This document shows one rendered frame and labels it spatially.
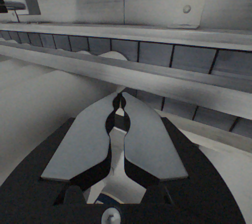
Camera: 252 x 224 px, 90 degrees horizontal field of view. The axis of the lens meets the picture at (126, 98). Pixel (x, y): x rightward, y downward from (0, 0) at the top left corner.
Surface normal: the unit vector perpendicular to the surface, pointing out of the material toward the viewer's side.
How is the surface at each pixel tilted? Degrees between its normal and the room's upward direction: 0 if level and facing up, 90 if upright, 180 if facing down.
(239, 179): 0
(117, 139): 0
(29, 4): 90
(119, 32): 0
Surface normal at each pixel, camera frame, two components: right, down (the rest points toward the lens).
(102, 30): -0.49, 0.47
